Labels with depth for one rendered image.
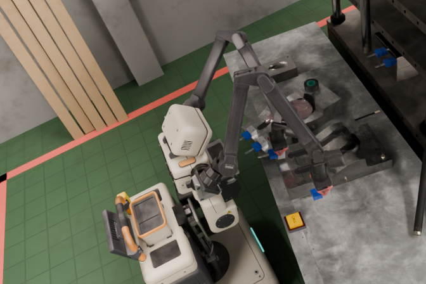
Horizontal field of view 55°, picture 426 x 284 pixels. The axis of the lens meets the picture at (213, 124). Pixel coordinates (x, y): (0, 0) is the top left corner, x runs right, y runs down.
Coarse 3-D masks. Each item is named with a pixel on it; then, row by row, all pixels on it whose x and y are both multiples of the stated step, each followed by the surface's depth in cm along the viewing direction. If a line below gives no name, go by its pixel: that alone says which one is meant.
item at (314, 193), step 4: (312, 192) 180; (316, 192) 179; (324, 192) 176; (328, 192) 177; (308, 196) 180; (312, 196) 180; (316, 196) 178; (320, 196) 178; (324, 196) 178; (328, 196) 179
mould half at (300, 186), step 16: (336, 128) 202; (352, 128) 209; (368, 128) 206; (336, 144) 197; (368, 144) 199; (288, 160) 203; (304, 160) 200; (352, 160) 187; (368, 160) 193; (384, 160) 190; (304, 176) 194; (336, 176) 191; (352, 176) 193; (288, 192) 193; (304, 192) 195
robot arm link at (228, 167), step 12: (240, 72) 152; (252, 72) 148; (264, 72) 147; (240, 84) 150; (252, 84) 149; (240, 96) 152; (240, 108) 154; (228, 120) 158; (240, 120) 156; (228, 132) 159; (240, 132) 160; (228, 144) 160; (228, 156) 160; (228, 168) 162
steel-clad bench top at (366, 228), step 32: (288, 32) 294; (320, 32) 283; (320, 64) 260; (256, 96) 256; (352, 96) 233; (320, 128) 223; (384, 128) 211; (416, 160) 192; (352, 192) 191; (384, 192) 186; (416, 192) 181; (320, 224) 184; (352, 224) 180; (384, 224) 176; (320, 256) 174; (352, 256) 170; (384, 256) 166; (416, 256) 163
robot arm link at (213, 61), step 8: (216, 32) 183; (224, 32) 182; (232, 32) 181; (240, 32) 180; (216, 40) 185; (224, 40) 183; (216, 48) 186; (224, 48) 187; (216, 56) 187; (208, 64) 189; (216, 64) 188; (208, 72) 190; (200, 80) 192; (208, 80) 190; (200, 88) 192; (208, 88) 194; (192, 96) 192; (200, 96) 192; (184, 104) 194; (192, 104) 193
